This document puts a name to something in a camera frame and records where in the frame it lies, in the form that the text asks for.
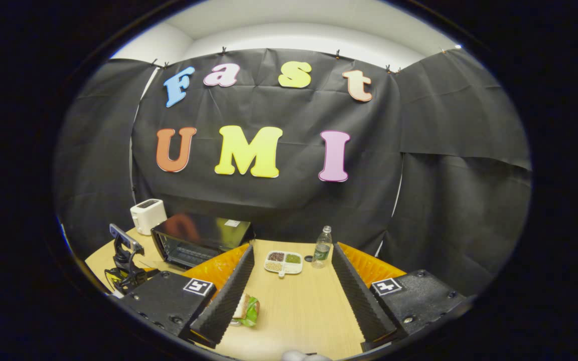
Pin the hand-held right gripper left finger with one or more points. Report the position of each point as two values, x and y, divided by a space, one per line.
229 301

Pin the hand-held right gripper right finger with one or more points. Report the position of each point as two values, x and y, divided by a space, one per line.
359 301

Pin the lettuce sandwich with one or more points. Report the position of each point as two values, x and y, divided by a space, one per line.
249 311

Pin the black electric oven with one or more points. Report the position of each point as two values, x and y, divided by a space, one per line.
208 228

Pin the white toaster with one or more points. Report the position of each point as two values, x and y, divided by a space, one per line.
147 215

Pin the clear plastic water bottle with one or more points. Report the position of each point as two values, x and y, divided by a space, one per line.
321 250

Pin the white divided dish with grains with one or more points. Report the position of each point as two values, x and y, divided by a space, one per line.
284 263

